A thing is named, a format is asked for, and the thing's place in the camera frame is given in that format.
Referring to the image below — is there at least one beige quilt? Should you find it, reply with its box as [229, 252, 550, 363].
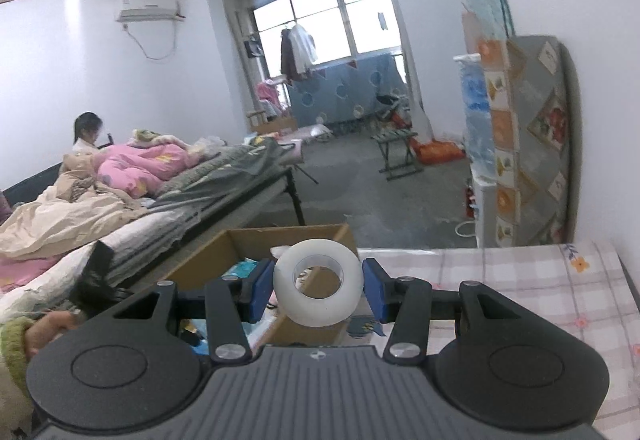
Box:
[0, 155, 146, 261]

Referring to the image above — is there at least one person's left forearm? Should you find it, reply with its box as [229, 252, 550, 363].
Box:
[0, 317, 33, 440]

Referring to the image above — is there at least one person's left hand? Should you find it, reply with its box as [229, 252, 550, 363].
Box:
[22, 311, 81, 357]

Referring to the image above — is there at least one bed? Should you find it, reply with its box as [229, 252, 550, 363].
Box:
[0, 135, 321, 321]

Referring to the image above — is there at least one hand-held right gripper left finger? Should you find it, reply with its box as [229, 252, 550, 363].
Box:
[114, 259, 275, 365]

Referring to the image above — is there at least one dark hanging jacket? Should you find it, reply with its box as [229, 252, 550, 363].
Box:
[280, 27, 301, 80]

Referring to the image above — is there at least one wooden chair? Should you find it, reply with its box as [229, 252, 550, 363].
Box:
[247, 110, 296, 133]

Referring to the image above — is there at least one window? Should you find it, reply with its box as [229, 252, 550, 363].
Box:
[252, 0, 403, 80]

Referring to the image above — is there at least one white tape roll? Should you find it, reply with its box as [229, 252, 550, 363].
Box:
[272, 239, 362, 328]

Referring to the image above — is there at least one brown cardboard box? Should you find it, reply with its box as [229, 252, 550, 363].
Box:
[160, 223, 358, 346]

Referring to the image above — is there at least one white hanging garment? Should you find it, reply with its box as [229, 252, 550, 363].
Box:
[290, 23, 318, 70]

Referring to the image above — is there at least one orange bag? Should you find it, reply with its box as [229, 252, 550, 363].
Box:
[415, 140, 466, 165]

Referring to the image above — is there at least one pink quilt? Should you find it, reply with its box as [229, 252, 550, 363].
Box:
[95, 142, 201, 195]

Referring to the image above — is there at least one white water dispenser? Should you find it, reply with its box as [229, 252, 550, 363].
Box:
[472, 172, 498, 248]

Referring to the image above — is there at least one white air conditioner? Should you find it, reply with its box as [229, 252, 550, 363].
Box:
[116, 0, 183, 24]

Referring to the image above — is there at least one plaid printed tablecloth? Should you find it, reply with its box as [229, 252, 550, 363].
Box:
[345, 240, 640, 426]

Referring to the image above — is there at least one grey blanket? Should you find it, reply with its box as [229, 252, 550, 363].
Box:
[150, 137, 296, 215]

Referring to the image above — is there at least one blue patterned sheet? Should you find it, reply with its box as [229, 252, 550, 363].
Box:
[287, 54, 408, 131]

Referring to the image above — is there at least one green folding stool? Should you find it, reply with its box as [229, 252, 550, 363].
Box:
[370, 130, 421, 181]

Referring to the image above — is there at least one stroller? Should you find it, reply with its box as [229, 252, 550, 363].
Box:
[375, 92, 413, 128]

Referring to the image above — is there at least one pink clothing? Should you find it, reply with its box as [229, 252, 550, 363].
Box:
[255, 80, 288, 118]

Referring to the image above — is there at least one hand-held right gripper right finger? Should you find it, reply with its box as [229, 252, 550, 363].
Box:
[362, 257, 538, 366]

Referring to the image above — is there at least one floral rolled mattress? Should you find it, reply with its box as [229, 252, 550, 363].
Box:
[480, 34, 583, 248]

